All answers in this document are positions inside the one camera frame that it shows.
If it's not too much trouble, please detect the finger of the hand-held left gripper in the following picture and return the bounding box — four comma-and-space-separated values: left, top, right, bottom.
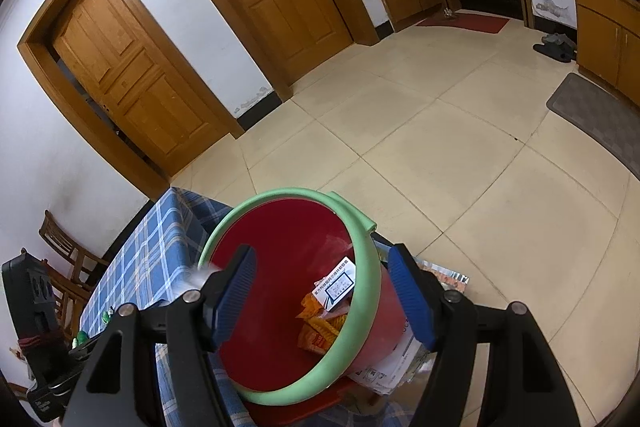
69, 337, 107, 359

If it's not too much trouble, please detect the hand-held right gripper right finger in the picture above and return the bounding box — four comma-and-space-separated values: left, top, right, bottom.
387, 243, 576, 427

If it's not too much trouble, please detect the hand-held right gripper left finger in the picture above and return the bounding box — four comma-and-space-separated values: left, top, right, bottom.
60, 244, 258, 427

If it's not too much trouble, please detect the white and blue box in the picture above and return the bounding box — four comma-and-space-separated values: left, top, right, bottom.
311, 257, 357, 313

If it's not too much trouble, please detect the red bucket with green rim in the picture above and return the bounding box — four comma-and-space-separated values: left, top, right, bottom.
197, 189, 416, 405

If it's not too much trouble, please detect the orange snack packet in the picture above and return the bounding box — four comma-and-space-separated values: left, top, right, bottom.
297, 318, 347, 354

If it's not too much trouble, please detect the wooden chair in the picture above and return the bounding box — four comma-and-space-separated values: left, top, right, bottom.
20, 247, 90, 343
39, 209, 111, 289

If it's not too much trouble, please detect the silver foil wrapper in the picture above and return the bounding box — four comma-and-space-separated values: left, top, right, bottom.
417, 257, 471, 295

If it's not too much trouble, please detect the white printed paper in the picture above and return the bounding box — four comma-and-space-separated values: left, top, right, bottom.
349, 332, 437, 396

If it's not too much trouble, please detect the blue plaid tablecloth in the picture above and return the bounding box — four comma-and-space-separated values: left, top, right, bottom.
79, 187, 418, 427

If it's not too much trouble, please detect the grey floor mat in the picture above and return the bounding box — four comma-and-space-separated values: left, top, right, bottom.
546, 73, 640, 180

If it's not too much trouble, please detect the red doormat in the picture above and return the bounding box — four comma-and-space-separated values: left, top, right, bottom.
415, 14, 511, 34

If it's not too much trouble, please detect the dark grey slipper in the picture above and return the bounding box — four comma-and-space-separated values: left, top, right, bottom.
542, 33, 579, 50
532, 42, 573, 64

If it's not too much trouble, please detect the wooden cabinet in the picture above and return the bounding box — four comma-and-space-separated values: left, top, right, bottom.
571, 0, 640, 110

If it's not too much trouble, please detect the wooden door with plain frame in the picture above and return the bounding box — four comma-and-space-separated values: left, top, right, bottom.
17, 0, 246, 200

